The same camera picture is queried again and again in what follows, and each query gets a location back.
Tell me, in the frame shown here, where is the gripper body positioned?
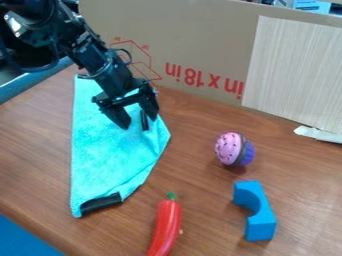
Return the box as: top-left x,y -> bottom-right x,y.
77,49 -> 158,110

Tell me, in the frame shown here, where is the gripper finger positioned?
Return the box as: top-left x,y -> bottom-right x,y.
137,89 -> 162,122
100,103 -> 134,131

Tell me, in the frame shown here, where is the turquoise cloth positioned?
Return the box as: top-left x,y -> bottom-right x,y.
68,74 -> 174,219

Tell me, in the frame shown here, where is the cardboard box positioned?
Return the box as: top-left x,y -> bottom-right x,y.
77,0 -> 342,108

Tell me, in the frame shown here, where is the pink and purple toy cupcake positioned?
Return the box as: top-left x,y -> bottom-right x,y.
213,131 -> 257,168

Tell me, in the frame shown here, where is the red toy chili pepper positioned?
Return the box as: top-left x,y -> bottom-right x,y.
145,191 -> 185,256

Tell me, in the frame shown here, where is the blue arch block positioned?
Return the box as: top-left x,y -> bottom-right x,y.
231,180 -> 278,242

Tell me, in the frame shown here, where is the light wooden board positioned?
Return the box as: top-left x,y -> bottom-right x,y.
240,15 -> 342,135

